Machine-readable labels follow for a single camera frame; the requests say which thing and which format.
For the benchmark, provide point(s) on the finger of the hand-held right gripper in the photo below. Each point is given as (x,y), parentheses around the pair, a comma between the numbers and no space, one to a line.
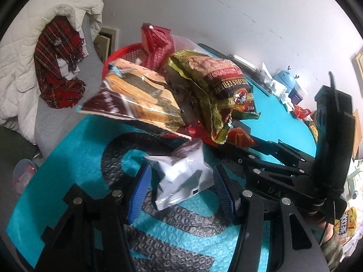
(295,154)
(255,161)

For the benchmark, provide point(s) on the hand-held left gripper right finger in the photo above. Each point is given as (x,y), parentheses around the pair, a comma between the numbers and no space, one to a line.
(224,192)

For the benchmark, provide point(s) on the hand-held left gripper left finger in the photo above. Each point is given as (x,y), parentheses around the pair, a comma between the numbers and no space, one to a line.
(139,192)

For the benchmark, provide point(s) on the small red snack packet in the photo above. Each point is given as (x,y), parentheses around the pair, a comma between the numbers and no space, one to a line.
(241,138)

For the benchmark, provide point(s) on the white snack packet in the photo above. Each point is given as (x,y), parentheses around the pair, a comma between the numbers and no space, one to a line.
(181,175)

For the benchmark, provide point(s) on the gold green snack bag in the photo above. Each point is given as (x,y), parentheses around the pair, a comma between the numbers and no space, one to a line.
(218,90)

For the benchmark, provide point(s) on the seaweed sandwich snack bag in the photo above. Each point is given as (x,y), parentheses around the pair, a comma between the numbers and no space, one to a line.
(136,99)

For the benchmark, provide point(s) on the clear zip bag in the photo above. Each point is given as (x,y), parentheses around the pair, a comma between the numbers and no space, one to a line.
(184,44)

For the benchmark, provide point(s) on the red plastic mesh basket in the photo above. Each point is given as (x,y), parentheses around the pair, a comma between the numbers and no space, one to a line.
(122,52)

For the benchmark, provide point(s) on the large red snack bag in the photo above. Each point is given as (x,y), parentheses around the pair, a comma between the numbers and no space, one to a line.
(157,45)

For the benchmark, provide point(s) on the person's right forearm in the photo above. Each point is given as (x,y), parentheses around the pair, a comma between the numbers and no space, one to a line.
(333,252)

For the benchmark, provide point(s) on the person's right hand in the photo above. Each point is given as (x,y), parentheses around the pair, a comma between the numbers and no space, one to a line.
(326,231)

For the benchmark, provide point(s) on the yellow patterned bag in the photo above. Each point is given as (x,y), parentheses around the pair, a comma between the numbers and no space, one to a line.
(313,131)

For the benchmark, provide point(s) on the red candy wrappers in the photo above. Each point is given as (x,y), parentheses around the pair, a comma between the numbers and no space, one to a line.
(300,112)

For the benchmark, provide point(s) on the white and navy jar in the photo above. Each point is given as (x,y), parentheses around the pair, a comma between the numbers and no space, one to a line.
(297,95)

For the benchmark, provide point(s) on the crumpled white tissues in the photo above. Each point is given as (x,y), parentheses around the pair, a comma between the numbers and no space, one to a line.
(273,85)

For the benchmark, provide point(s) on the teal bubble mat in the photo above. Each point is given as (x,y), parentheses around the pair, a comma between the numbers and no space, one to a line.
(71,158)

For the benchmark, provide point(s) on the yellow printed snack bag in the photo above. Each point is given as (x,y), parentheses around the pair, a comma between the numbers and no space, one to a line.
(347,223)

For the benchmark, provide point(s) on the silver remote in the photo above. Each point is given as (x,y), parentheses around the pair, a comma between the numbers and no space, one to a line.
(244,61)

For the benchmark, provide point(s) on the grey chair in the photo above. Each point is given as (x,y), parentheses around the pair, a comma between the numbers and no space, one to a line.
(56,124)

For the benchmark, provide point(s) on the pink clear plastic tub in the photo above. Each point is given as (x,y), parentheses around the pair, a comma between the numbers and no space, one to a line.
(24,175)

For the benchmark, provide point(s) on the red plaid scarf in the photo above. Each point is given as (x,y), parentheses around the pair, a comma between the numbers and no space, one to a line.
(56,62)

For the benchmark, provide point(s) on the white quilted jacket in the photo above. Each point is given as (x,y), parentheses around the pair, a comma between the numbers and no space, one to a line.
(22,48)

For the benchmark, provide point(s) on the wall picture frame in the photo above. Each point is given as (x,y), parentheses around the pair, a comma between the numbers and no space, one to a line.
(358,65)

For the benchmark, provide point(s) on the framed board against wall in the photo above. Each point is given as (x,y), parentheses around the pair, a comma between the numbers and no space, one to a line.
(109,38)

